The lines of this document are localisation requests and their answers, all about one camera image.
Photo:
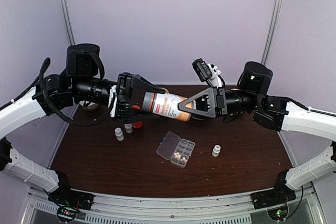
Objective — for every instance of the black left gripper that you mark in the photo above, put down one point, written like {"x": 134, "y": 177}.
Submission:
{"x": 125, "y": 85}

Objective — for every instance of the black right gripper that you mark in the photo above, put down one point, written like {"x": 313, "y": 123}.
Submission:
{"x": 214, "y": 104}

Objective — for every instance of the grey-capped orange label bottle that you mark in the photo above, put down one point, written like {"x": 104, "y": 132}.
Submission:
{"x": 165, "y": 105}

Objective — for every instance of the clear plastic pill organizer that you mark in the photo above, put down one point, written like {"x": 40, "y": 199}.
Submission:
{"x": 172, "y": 143}

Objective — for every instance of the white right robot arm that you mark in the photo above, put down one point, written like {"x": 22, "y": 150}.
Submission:
{"x": 133, "y": 99}

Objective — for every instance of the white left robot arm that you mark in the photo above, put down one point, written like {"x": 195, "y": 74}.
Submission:
{"x": 44, "y": 97}

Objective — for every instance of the white pills in organizer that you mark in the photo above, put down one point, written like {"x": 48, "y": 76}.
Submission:
{"x": 180, "y": 156}

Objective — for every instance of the orange pill bottle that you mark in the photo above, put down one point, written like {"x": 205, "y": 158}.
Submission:
{"x": 139, "y": 124}

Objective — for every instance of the small white pill bottle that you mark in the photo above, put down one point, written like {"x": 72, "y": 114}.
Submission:
{"x": 128, "y": 128}

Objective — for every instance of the white ceramic bowl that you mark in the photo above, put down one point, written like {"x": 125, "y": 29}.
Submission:
{"x": 90, "y": 106}

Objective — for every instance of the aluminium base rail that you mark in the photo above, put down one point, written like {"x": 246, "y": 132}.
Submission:
{"x": 231, "y": 208}

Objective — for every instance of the aluminium frame post right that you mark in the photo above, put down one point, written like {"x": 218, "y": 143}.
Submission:
{"x": 274, "y": 19}

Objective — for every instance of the aluminium frame post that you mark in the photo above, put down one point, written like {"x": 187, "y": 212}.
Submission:
{"x": 274, "y": 19}
{"x": 65, "y": 9}

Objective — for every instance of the aluminium frame post left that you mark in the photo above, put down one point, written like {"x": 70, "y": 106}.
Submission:
{"x": 65, "y": 9}

